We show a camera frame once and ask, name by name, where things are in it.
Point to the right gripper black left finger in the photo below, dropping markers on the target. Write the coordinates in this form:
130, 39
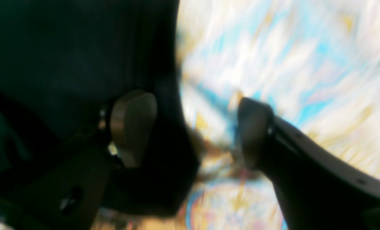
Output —
62, 189

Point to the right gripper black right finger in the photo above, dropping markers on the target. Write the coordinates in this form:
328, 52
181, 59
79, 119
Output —
315, 190

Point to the dark navy T-shirt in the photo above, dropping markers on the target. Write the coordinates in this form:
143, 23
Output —
61, 61

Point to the patterned tablecloth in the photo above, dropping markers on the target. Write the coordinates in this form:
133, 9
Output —
315, 62

